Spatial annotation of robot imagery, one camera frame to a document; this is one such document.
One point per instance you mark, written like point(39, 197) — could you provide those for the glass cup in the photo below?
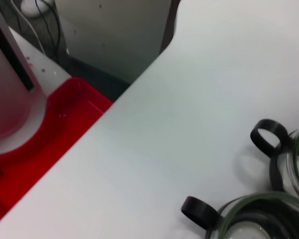
point(199, 209)

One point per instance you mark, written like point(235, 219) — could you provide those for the red robot base platform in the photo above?
point(64, 129)

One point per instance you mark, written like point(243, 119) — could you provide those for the grey cabinet panel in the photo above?
point(109, 32)

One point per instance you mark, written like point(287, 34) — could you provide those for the white round object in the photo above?
point(32, 8)

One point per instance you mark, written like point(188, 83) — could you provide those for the light grey base plate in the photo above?
point(47, 69)

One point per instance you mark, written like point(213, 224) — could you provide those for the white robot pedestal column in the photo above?
point(5, 99)

